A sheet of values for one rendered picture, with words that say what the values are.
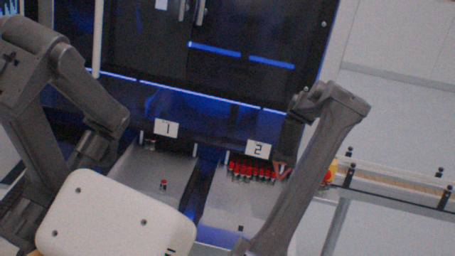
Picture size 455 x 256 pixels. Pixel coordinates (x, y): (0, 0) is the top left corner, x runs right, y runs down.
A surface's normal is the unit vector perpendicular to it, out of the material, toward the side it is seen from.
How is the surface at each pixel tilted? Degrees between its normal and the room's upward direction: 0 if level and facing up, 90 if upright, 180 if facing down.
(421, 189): 0
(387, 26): 90
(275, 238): 56
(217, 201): 0
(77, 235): 48
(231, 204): 0
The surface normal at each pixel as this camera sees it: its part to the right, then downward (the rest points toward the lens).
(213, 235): 0.18, -0.87
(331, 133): 0.07, -0.11
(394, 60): -0.15, 0.43
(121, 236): -0.21, -0.33
